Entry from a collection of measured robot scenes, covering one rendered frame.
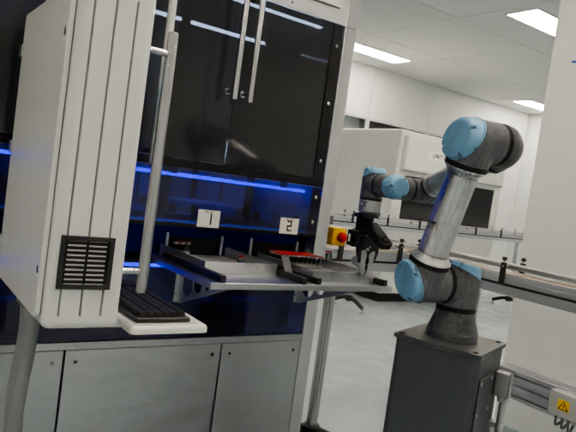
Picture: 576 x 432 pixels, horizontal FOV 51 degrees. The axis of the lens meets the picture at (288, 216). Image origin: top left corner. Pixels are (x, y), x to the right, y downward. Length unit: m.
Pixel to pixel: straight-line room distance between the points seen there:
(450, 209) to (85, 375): 1.22
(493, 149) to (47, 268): 1.11
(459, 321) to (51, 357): 1.22
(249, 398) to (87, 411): 0.61
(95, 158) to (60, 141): 0.08
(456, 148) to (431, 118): 7.95
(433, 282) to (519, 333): 1.71
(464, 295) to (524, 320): 1.58
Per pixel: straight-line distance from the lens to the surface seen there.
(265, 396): 2.42
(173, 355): 2.16
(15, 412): 1.79
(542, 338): 3.34
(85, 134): 1.36
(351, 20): 2.46
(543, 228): 3.33
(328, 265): 2.28
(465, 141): 1.61
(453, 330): 1.83
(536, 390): 2.68
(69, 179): 1.35
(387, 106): 8.92
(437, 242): 1.70
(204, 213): 2.09
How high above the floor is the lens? 1.18
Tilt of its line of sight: 3 degrees down
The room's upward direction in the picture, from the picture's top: 8 degrees clockwise
